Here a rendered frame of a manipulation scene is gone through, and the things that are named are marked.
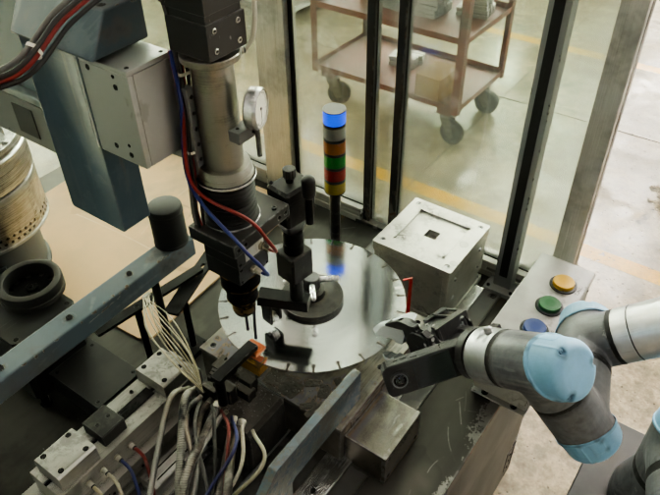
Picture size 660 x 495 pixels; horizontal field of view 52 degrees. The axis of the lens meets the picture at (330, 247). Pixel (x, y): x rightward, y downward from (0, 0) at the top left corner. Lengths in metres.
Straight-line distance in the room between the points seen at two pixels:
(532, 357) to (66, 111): 0.64
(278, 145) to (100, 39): 0.99
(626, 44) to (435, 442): 0.74
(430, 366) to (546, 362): 0.18
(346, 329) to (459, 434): 0.29
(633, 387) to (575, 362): 1.64
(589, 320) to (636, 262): 1.96
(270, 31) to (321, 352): 0.78
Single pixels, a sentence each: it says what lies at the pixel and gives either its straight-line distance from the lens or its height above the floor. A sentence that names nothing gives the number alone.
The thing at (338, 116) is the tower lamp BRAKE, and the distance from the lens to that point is 1.30.
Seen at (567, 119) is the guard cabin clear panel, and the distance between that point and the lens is 1.32.
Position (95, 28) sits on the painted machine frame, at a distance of 0.79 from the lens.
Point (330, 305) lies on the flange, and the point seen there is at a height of 0.96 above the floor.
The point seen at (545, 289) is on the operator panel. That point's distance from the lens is 1.34.
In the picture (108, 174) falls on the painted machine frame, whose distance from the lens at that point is 0.90.
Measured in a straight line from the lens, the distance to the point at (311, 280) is 1.15.
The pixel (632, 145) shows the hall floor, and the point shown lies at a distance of 3.67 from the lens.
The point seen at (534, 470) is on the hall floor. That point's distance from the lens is 2.17.
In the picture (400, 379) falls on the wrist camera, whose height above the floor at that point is 1.07.
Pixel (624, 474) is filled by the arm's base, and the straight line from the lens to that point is 1.24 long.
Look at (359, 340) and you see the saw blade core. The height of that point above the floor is 0.95.
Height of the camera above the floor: 1.79
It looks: 40 degrees down
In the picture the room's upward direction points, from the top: 1 degrees counter-clockwise
